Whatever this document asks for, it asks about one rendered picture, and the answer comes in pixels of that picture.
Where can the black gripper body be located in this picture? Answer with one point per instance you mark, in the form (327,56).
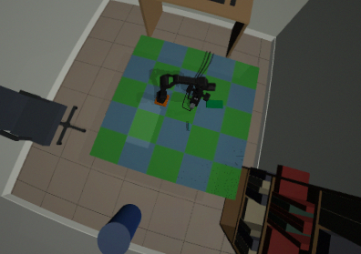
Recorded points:
(200,94)

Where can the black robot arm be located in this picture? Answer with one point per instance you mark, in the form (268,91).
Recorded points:
(201,83)

